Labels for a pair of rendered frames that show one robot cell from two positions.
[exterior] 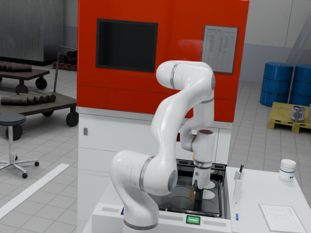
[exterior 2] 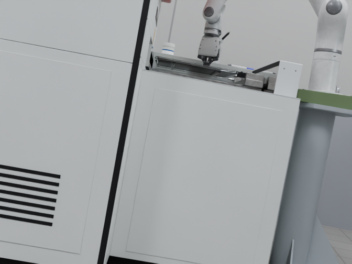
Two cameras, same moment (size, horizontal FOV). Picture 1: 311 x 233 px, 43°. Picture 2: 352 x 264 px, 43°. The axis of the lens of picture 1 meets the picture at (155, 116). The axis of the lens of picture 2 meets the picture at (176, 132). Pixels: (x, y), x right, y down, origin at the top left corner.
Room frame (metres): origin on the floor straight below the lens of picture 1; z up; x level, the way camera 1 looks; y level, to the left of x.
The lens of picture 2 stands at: (2.11, 1.96, 0.70)
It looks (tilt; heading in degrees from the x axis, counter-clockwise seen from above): 3 degrees down; 261
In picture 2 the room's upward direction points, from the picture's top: 10 degrees clockwise
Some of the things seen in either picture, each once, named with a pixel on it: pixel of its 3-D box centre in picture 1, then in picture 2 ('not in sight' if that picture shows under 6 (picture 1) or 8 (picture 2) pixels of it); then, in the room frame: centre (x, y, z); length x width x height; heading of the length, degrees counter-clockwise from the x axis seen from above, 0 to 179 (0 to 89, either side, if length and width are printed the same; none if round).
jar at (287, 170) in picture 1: (287, 170); (167, 51); (1.84, -0.68, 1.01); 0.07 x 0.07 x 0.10
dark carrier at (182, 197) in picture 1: (182, 191); (194, 68); (1.76, -0.16, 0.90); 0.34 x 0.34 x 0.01; 84
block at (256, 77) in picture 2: not in sight; (254, 77); (1.51, 0.01, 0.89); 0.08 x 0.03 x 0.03; 174
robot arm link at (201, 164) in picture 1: (202, 162); (212, 33); (1.69, -0.23, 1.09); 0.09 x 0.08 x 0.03; 148
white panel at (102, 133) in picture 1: (152, 147); (150, 26); (2.00, 0.01, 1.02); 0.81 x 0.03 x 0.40; 84
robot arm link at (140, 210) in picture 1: (135, 186); (331, 25); (1.22, 0.05, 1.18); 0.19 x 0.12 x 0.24; 62
